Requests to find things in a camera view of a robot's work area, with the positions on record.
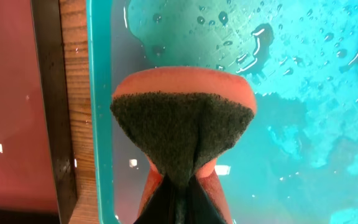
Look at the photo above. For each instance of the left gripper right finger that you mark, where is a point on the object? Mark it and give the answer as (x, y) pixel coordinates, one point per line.
(205, 201)

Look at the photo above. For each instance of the black tray with red liner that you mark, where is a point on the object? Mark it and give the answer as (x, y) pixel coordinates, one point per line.
(37, 179)

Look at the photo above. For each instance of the green and red sponge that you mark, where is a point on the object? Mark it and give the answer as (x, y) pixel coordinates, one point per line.
(183, 119)

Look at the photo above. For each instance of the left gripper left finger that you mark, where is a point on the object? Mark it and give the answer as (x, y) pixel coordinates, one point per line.
(158, 201)

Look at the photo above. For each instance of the teal plastic tray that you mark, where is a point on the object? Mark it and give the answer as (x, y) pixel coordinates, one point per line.
(298, 160)

